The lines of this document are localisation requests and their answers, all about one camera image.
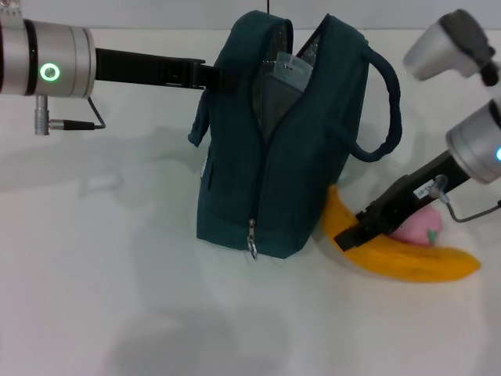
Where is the arm connector cable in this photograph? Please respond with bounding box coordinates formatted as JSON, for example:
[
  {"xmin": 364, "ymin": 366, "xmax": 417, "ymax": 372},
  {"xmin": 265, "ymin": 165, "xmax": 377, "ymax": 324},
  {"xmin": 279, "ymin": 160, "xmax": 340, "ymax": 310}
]
[
  {"xmin": 426, "ymin": 175, "xmax": 501, "ymax": 223},
  {"xmin": 34, "ymin": 96, "xmax": 107, "ymax": 136}
]

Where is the right arm connector cable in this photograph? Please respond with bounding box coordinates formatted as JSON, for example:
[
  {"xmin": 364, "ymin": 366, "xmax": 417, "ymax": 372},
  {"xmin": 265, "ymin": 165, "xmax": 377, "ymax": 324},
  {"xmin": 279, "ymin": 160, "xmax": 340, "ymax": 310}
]
[{"xmin": 426, "ymin": 175, "xmax": 501, "ymax": 223}]

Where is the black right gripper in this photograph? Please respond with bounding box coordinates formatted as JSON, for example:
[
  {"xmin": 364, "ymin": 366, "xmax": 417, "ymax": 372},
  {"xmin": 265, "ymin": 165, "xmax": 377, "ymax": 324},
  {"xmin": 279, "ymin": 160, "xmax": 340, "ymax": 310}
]
[{"xmin": 334, "ymin": 150, "xmax": 471, "ymax": 252}]

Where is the clear blue-rimmed plastic container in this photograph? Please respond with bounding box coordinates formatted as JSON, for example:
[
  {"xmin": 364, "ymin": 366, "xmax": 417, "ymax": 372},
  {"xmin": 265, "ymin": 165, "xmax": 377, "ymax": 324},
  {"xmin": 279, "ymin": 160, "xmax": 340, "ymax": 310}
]
[{"xmin": 260, "ymin": 50, "xmax": 314, "ymax": 142}]

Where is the yellow banana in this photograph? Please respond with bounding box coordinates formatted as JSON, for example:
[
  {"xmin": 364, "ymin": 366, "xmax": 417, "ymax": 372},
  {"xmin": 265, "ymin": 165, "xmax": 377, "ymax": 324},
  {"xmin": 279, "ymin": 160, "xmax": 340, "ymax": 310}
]
[{"xmin": 321, "ymin": 184, "xmax": 482, "ymax": 284}]

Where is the dark teal insulated bag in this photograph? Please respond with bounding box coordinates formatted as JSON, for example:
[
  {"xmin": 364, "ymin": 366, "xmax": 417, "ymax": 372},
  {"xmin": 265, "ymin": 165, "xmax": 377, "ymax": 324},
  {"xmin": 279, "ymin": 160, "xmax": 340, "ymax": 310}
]
[{"xmin": 187, "ymin": 10, "xmax": 403, "ymax": 260}]

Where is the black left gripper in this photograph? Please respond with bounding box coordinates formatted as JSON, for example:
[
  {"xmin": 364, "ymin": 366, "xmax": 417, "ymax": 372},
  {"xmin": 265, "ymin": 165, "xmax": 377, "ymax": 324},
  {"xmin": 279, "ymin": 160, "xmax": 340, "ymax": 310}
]
[{"xmin": 95, "ymin": 47, "xmax": 240, "ymax": 95}]

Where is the left arm connector cable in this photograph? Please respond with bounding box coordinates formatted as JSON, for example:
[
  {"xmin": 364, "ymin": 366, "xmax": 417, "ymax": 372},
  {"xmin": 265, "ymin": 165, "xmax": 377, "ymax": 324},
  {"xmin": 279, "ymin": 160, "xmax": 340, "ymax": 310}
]
[{"xmin": 34, "ymin": 96, "xmax": 107, "ymax": 136}]

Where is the pink toy peach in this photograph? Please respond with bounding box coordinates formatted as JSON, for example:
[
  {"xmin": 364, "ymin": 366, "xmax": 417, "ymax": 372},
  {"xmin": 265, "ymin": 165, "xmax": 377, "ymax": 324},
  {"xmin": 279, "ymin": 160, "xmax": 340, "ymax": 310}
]
[{"xmin": 391, "ymin": 206, "xmax": 444, "ymax": 247}]

